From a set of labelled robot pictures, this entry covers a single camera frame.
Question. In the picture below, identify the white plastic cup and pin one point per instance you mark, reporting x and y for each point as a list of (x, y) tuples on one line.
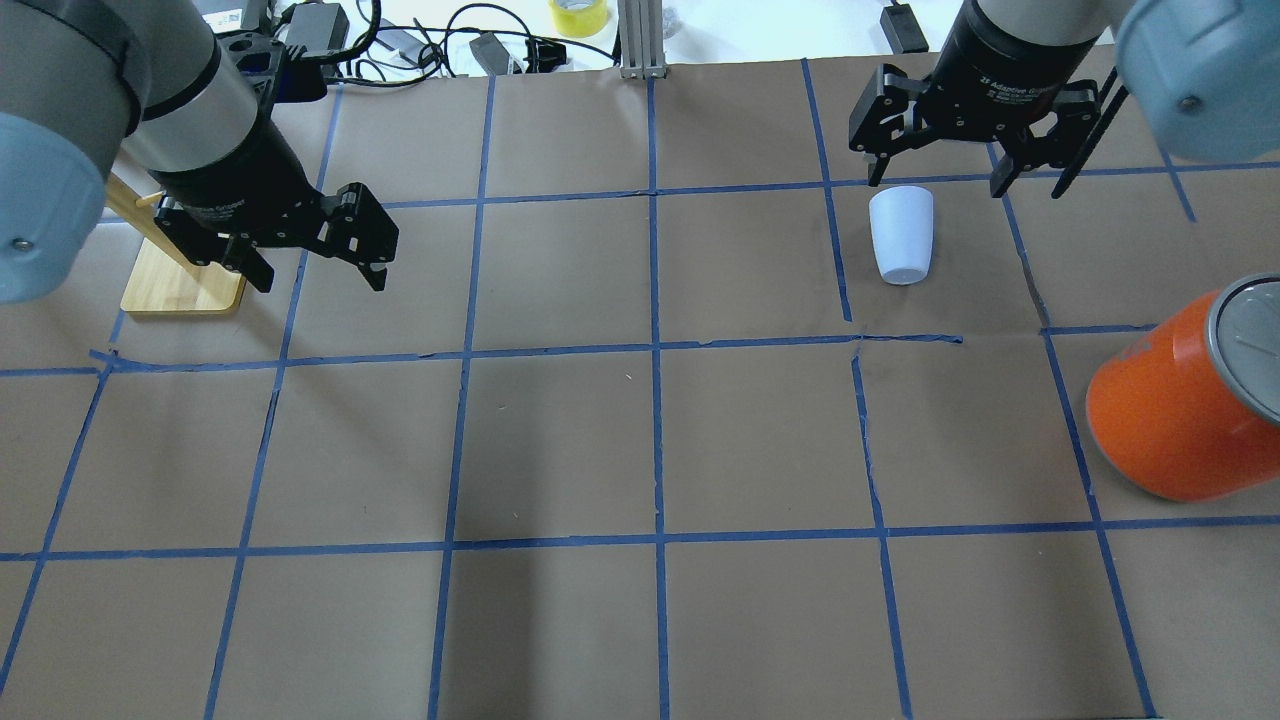
[(902, 229)]

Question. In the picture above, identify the aluminium profile post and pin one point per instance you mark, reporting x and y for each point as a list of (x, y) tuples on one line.
[(641, 38)]

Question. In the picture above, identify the black power brick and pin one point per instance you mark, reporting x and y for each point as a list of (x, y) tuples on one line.
[(320, 29)]

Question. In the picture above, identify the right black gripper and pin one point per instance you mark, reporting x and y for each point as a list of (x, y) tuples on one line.
[(1018, 62)]

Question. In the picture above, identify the wooden cup stand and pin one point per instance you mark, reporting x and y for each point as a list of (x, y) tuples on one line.
[(162, 282)]

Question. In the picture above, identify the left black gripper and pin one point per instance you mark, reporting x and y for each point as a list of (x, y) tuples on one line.
[(238, 178)]

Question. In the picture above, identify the black power adapter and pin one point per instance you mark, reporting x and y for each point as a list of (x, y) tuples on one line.
[(902, 29)]

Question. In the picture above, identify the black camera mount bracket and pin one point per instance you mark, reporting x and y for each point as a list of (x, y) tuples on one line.
[(276, 71)]

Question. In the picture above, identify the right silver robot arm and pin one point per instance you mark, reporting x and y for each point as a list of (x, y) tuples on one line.
[(1204, 73)]

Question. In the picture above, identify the orange can container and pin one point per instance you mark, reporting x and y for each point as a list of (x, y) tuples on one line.
[(1189, 411)]

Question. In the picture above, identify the grey small adapter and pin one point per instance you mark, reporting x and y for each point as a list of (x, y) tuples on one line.
[(494, 57)]

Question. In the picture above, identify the yellow tape roll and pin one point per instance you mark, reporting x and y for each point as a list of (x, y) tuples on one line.
[(579, 19)]

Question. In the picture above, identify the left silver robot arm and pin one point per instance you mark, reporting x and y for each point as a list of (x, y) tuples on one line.
[(85, 80)]

